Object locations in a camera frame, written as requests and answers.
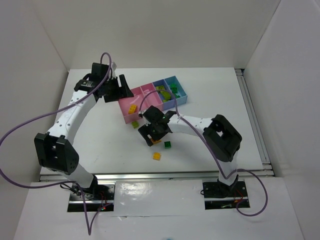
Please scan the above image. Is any orange square lego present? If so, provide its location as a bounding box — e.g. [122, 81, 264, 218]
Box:
[152, 152, 161, 161]

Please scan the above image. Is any lime long lego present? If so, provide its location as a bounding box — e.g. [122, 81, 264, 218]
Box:
[160, 91, 171, 100]

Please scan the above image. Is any dark green long lego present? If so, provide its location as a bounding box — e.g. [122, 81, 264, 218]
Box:
[169, 84, 178, 91]

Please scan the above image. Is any dark green lego brick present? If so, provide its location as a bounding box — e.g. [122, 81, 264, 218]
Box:
[171, 89, 178, 95]

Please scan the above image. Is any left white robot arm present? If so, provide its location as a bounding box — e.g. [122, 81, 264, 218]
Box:
[34, 63, 134, 199]

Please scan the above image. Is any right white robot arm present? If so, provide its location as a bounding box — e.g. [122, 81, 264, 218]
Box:
[138, 105, 242, 198]

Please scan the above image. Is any lime lego by bin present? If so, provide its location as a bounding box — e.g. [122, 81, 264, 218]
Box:
[131, 121, 140, 129]

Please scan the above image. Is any large pink container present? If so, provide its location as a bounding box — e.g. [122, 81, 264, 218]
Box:
[117, 87, 151, 125]

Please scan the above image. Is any dark green square lego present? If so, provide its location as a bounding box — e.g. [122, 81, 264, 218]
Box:
[164, 141, 172, 149]

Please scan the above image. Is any purple blue container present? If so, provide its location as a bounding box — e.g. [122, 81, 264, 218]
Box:
[153, 79, 175, 110]

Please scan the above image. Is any small pink container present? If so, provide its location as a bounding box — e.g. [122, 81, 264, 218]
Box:
[140, 83, 163, 111]

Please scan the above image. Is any light blue container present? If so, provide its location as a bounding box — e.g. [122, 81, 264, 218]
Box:
[164, 76, 188, 106]

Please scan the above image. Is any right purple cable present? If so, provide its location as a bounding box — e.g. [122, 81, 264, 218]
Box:
[138, 89, 270, 216]

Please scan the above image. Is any purple cable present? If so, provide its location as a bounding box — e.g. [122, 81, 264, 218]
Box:
[0, 52, 116, 236]
[138, 89, 270, 216]

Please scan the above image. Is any aluminium rail front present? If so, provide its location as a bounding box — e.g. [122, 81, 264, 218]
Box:
[38, 170, 221, 181]

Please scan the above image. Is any aluminium rail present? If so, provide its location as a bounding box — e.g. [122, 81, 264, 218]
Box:
[38, 170, 221, 181]
[234, 68, 275, 177]

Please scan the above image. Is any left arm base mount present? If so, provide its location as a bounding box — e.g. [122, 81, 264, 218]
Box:
[60, 183, 116, 213]

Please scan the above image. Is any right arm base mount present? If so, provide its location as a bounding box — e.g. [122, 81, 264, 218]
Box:
[200, 181, 250, 210]

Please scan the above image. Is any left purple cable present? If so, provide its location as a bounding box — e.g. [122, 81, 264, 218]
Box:
[0, 52, 116, 236]

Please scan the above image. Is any aluminium rail right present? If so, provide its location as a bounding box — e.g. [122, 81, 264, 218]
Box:
[234, 68, 275, 177]

